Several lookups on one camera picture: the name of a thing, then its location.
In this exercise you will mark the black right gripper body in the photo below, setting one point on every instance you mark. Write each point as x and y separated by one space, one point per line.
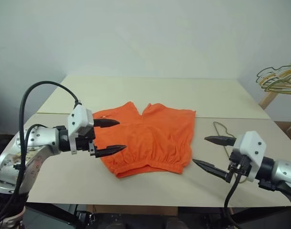
240 164

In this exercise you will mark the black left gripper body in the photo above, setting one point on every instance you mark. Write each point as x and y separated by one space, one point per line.
84 143

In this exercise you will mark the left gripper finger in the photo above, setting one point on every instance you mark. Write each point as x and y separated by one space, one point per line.
107 123
112 150

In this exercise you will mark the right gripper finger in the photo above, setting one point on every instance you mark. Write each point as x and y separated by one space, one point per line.
221 140
212 169

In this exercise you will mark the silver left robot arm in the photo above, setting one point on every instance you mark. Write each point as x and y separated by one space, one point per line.
40 141

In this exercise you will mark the orange shorts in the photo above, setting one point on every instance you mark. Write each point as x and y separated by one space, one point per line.
154 143

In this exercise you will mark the wooden rack pole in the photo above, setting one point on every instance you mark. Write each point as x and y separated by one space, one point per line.
269 99

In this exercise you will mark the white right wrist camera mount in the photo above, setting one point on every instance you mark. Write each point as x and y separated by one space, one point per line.
251 145

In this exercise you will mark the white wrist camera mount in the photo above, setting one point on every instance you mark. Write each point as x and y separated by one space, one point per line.
251 145
79 117

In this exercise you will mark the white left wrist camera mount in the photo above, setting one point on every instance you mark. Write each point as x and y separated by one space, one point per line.
79 117

